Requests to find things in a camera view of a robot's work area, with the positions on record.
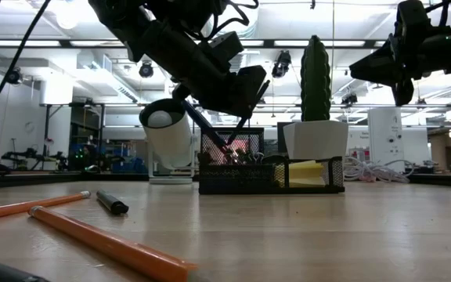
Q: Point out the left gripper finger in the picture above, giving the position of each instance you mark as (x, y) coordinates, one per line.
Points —
(257, 88)

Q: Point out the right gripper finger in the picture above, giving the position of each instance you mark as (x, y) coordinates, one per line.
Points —
(384, 72)
(384, 53)

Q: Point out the yellow sticky note pad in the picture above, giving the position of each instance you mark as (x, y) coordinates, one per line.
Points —
(305, 174)

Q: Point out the orange pencil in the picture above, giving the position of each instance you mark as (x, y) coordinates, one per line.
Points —
(104, 243)
(14, 208)

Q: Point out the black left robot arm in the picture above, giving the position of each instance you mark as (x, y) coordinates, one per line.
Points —
(170, 51)

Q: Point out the black mesh desk organizer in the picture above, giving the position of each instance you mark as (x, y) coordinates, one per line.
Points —
(241, 178)

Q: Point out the black ceiling spotlight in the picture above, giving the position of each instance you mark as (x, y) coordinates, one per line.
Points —
(13, 75)
(146, 69)
(349, 100)
(281, 64)

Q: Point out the green cactus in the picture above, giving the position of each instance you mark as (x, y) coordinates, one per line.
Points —
(315, 78)

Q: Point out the white electrical cabinet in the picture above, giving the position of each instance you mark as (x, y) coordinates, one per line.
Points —
(386, 139)

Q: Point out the white hexagonal plant pot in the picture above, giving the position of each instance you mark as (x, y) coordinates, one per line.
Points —
(315, 139)

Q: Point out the white spot lamp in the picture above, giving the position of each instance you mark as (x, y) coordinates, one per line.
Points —
(170, 145)

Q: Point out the black metal shelving rack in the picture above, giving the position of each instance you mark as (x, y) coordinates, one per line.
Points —
(84, 117)

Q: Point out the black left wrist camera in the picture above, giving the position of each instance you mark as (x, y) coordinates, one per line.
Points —
(227, 45)

